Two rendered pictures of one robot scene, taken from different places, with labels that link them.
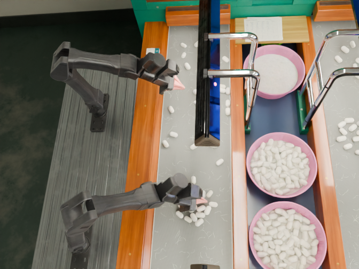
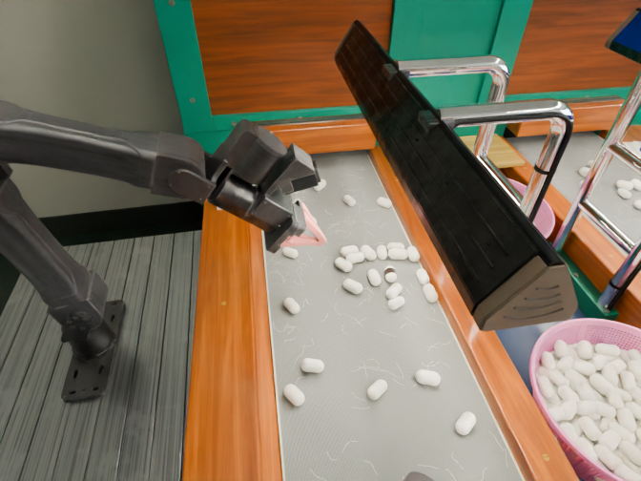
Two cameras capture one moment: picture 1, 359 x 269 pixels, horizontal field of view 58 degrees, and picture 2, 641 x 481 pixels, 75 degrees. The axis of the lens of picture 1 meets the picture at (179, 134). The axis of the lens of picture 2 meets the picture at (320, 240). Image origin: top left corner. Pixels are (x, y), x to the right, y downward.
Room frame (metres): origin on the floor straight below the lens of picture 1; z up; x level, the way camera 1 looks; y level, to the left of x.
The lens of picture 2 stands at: (0.26, 0.16, 1.31)
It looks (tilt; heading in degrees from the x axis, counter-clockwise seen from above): 42 degrees down; 335
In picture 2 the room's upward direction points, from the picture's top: straight up
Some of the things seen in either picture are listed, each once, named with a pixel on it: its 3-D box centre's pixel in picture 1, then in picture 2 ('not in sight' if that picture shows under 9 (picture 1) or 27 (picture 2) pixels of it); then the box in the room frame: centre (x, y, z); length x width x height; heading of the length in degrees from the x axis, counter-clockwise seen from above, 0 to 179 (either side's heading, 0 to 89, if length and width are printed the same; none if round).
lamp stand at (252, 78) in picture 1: (229, 87); (442, 219); (0.65, -0.24, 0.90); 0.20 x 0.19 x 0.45; 164
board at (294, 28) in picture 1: (271, 29); (449, 154); (0.97, -0.53, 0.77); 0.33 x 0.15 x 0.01; 74
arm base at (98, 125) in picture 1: (97, 109); (89, 334); (0.82, 0.34, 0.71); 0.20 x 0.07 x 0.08; 166
